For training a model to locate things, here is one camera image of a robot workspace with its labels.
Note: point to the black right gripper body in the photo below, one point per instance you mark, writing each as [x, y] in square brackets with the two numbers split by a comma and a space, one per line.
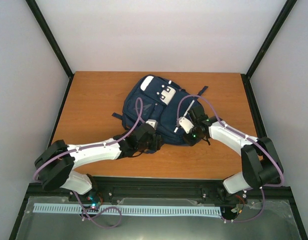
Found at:
[192, 140]

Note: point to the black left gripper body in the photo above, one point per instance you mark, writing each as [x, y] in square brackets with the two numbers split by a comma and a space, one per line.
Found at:
[154, 146]

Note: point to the navy blue student backpack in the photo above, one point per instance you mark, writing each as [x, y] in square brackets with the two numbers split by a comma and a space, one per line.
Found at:
[163, 101]

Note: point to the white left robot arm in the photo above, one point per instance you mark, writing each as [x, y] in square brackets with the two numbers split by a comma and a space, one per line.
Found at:
[56, 166]

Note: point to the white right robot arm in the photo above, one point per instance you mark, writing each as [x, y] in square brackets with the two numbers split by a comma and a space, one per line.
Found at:
[261, 165]

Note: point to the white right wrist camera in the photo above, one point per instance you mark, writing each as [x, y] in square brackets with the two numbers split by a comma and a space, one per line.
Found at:
[185, 124]

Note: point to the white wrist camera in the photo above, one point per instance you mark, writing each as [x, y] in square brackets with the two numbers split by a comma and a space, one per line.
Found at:
[153, 123]
[185, 124]

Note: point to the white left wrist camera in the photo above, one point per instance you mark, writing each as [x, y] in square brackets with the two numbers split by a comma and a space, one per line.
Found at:
[153, 123]

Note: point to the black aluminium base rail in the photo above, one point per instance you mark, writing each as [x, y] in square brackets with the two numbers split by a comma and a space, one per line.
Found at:
[112, 189]

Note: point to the light blue slotted cable duct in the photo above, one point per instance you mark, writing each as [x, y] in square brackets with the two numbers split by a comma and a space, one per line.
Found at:
[153, 211]

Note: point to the black left frame post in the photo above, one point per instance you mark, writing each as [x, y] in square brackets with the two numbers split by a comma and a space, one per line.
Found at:
[38, 15]

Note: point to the black frame post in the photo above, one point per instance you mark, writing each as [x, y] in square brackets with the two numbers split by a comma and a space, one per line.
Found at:
[277, 25]
[38, 15]

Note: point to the black right frame post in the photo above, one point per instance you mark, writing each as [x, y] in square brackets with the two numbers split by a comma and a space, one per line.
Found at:
[277, 25]

